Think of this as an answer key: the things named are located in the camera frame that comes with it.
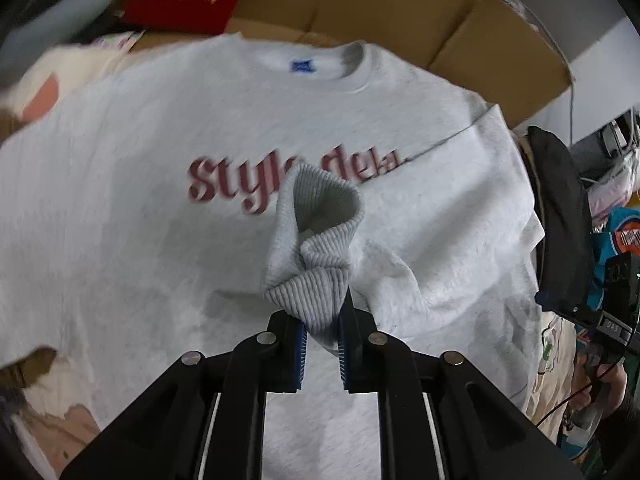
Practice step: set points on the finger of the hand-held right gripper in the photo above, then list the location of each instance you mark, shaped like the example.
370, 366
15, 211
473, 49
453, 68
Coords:
557, 302

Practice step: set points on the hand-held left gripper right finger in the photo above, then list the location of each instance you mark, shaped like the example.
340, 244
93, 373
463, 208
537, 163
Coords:
342, 360

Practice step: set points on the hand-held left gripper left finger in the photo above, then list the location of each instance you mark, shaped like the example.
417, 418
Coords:
301, 355

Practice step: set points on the light grey printed sweatshirt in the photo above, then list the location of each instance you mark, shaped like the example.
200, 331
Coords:
150, 235

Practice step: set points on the person's right forearm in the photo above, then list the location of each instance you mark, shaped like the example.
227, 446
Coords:
622, 425

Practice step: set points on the person's right hand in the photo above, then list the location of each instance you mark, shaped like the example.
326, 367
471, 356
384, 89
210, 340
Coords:
612, 385

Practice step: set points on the teal and orange garment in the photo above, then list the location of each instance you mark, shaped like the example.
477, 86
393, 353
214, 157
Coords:
617, 225

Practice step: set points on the black folded cloth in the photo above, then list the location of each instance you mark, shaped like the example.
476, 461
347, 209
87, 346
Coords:
560, 210

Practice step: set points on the pink white cloth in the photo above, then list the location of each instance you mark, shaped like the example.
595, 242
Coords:
615, 197

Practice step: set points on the dark storage box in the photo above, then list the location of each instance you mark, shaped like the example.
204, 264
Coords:
607, 137

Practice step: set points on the brown shirt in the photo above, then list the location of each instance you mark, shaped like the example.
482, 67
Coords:
25, 367

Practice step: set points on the flattened cardboard box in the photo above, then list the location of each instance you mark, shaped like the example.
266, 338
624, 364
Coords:
400, 5

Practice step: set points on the colourful patterned cloth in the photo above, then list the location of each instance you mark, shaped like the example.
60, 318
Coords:
117, 40

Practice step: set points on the cream bear print blanket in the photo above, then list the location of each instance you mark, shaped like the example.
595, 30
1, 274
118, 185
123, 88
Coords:
75, 67

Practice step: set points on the grey neck pillow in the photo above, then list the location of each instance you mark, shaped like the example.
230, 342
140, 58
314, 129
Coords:
65, 15

